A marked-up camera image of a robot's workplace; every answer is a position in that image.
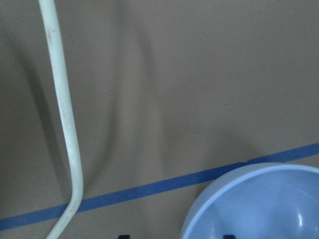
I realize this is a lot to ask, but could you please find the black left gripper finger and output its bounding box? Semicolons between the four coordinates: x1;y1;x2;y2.
118;235;130;239

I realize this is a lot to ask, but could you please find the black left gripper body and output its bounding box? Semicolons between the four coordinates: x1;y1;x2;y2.
223;235;236;239

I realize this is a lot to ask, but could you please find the blue bowl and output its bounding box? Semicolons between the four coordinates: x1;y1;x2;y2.
180;163;319;239

